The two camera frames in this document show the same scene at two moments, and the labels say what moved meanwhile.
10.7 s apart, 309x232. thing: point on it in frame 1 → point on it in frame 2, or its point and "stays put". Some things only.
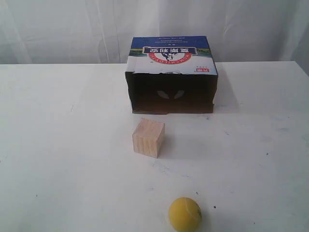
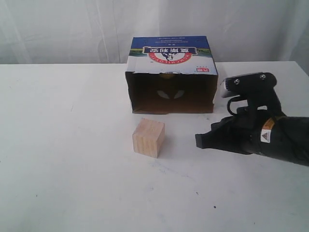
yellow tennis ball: [185, 213] → [167, 76]
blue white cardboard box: [171, 75] stays put
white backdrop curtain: [101, 32] stays put
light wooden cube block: [148, 137] stays put
